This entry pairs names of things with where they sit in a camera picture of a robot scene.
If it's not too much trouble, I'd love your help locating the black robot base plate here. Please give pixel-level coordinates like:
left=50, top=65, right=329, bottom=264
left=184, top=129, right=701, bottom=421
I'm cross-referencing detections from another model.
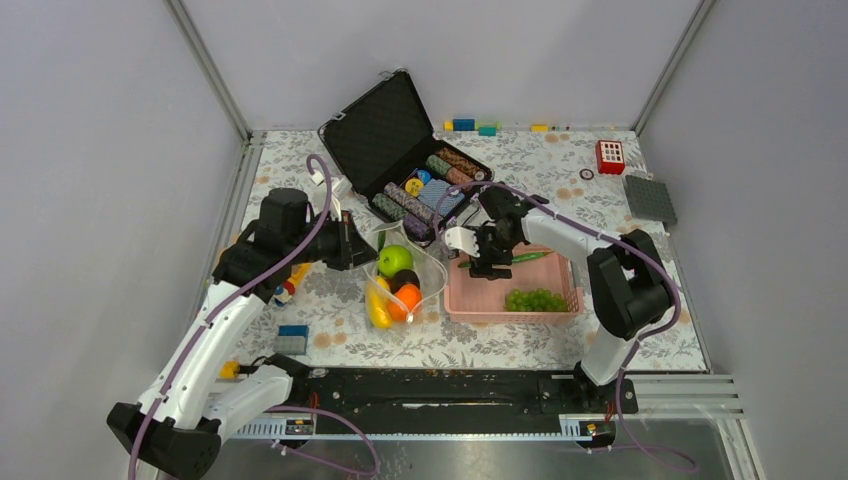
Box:
left=283, top=368, right=639, bottom=436

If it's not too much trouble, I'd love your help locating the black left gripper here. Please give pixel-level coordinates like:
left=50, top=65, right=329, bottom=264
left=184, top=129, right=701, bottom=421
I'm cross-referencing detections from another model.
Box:
left=287, top=209, right=380, bottom=270

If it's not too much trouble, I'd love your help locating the dark purple toy plum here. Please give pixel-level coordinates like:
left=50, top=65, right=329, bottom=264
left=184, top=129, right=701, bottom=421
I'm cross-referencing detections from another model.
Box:
left=389, top=269, right=420, bottom=293

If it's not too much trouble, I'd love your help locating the green purple poker chip row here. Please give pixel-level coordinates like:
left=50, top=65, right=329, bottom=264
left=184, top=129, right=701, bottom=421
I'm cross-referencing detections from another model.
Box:
left=372, top=193, right=430, bottom=241

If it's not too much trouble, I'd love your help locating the yellow big blind button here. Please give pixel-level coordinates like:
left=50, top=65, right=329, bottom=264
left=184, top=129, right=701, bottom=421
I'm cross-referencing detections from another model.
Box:
left=404, top=178, right=425, bottom=197

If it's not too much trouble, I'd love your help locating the red toy block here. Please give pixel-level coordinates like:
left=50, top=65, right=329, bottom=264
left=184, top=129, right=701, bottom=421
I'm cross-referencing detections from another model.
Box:
left=595, top=140, right=626, bottom=175

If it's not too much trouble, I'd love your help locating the orange toy tangerine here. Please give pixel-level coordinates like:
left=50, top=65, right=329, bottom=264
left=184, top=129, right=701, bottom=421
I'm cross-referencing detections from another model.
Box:
left=386, top=285, right=422, bottom=323

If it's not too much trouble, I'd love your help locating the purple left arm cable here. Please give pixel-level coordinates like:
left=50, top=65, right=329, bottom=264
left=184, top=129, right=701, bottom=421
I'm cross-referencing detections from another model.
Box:
left=125, top=154, right=335, bottom=480

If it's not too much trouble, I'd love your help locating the green toy apple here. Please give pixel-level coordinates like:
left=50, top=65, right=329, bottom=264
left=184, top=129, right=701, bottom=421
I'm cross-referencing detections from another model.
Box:
left=378, top=245, right=414, bottom=279

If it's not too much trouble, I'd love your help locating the grey building baseplate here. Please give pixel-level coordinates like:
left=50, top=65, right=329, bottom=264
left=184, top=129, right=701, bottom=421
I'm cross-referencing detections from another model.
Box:
left=624, top=175, right=678, bottom=225

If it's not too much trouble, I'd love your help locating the small yellow toy block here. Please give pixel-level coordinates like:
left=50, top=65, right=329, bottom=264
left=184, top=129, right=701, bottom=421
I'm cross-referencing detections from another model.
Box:
left=219, top=361, right=241, bottom=380

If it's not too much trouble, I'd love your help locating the green brown poker chip row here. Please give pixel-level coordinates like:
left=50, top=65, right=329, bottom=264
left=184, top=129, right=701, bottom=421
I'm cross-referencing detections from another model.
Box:
left=426, top=147, right=488, bottom=185

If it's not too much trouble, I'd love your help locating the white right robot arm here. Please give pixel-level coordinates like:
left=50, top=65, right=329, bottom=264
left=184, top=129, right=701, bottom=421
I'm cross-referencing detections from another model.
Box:
left=470, top=182, right=681, bottom=412

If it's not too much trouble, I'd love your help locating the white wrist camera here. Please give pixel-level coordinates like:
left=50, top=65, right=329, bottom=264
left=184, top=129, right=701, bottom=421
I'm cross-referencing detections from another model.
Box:
left=442, top=226, right=480, bottom=258
left=310, top=172, right=352, bottom=221

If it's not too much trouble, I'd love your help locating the green toy grape bunch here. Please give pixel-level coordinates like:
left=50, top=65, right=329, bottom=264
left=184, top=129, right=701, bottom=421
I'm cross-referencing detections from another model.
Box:
left=504, top=288, right=569, bottom=312

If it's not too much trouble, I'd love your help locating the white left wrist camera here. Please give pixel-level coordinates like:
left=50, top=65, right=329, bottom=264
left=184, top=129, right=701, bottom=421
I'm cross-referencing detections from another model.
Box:
left=310, top=172, right=352, bottom=221

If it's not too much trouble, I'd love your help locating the pink plastic basket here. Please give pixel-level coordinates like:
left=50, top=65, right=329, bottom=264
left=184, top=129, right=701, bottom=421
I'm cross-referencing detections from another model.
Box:
left=444, top=245, right=585, bottom=324

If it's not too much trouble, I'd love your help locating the yellow toy mango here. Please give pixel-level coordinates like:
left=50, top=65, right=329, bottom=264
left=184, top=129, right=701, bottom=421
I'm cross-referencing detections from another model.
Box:
left=365, top=276, right=393, bottom=329

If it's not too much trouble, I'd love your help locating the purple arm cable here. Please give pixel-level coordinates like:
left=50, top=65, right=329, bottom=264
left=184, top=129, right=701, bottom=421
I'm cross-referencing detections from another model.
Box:
left=433, top=181, right=684, bottom=346
left=125, top=154, right=335, bottom=480

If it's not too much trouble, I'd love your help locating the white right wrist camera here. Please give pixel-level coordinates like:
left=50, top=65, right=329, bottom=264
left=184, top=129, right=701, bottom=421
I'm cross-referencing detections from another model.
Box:
left=442, top=226, right=480, bottom=258

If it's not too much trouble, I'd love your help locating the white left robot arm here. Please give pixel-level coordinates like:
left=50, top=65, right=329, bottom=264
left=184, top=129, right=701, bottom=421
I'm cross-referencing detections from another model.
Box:
left=107, top=188, right=378, bottom=479

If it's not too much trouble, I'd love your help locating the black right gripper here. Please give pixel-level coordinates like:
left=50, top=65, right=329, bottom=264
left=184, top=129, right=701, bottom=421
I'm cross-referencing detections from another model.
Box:
left=466, top=225, right=520, bottom=282

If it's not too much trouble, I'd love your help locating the clear zip top bag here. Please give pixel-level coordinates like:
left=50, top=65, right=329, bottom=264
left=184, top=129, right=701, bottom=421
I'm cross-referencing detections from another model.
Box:
left=363, top=222, right=447, bottom=330

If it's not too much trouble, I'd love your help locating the blue playing card deck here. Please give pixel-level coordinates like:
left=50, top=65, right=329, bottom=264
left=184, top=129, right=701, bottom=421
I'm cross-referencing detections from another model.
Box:
left=418, top=179, right=465, bottom=217

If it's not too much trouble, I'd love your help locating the green toy chili pepper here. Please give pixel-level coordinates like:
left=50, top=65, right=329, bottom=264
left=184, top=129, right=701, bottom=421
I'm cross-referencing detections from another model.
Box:
left=459, top=251, right=551, bottom=268

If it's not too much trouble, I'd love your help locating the blue yellow block row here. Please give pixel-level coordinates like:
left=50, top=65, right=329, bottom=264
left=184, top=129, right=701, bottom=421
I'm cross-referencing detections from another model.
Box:
left=443, top=118, right=500, bottom=137

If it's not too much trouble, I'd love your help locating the blue grey toy block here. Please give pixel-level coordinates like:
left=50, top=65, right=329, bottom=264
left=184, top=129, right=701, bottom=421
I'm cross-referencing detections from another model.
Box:
left=272, top=325, right=309, bottom=356

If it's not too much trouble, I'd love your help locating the black poker chip case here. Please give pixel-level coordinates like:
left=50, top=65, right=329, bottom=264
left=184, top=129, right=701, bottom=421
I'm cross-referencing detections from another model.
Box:
left=318, top=69, right=493, bottom=222

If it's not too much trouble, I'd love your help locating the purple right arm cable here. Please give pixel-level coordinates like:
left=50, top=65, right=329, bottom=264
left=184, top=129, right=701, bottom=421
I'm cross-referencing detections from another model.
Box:
left=433, top=181, right=684, bottom=346

